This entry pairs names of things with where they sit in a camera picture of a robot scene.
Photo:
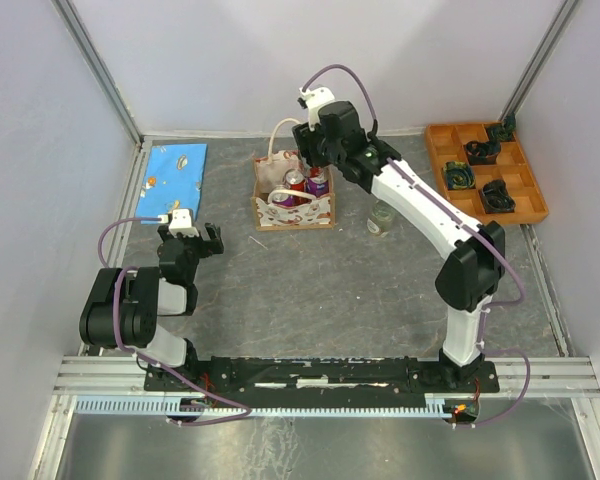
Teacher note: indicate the blue patterned cloth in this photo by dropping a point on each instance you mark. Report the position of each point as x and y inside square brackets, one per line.
[173, 179]

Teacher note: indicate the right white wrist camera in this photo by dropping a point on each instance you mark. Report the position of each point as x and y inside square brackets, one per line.
[312, 100]

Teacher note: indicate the patterned canvas tote bag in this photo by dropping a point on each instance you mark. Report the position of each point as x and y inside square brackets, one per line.
[308, 211]

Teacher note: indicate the purple soda can front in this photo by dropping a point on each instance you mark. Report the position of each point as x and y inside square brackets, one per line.
[281, 197]

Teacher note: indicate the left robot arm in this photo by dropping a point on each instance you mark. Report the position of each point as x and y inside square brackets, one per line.
[122, 310]

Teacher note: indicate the black rolled sock lower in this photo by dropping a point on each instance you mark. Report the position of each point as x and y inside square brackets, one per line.
[496, 199]

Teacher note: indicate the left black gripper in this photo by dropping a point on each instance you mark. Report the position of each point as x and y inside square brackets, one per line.
[208, 247]

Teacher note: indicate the blue slotted cable duct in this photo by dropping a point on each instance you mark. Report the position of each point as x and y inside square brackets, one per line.
[185, 406]

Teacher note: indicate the black rolled sock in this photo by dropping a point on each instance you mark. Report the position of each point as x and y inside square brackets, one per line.
[496, 199]
[482, 153]

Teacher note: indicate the clear glass beverage bottle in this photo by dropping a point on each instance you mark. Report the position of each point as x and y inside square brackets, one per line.
[380, 219]

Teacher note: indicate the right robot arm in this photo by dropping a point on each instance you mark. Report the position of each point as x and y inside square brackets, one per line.
[471, 253]

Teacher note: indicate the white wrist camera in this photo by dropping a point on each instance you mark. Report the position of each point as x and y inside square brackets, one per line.
[180, 221]
[312, 100]

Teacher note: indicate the purple soda can back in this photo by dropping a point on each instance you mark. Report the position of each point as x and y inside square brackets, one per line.
[318, 182]

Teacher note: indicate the orange wooden divider tray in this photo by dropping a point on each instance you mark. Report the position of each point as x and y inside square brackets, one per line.
[445, 143]

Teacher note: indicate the black rolled sock upper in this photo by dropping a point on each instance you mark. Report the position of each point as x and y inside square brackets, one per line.
[482, 153]

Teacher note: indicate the blue green rolled sock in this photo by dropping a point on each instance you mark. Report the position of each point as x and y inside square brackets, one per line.
[458, 176]

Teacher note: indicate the dark rolled sock corner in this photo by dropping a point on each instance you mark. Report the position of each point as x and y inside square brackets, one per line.
[503, 131]

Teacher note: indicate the purple soda can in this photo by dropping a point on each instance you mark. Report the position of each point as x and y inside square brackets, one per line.
[281, 197]
[318, 182]

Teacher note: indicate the aluminium front frame rail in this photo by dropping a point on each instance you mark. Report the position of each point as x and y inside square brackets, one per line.
[563, 377]

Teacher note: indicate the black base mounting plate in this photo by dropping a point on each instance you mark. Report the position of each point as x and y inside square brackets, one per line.
[363, 382]

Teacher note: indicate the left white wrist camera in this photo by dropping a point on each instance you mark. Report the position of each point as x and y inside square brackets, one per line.
[180, 221]

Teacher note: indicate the red soda can back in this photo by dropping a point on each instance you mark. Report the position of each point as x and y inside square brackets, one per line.
[294, 179]

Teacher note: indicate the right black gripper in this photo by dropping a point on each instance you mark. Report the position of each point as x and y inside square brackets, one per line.
[306, 139]

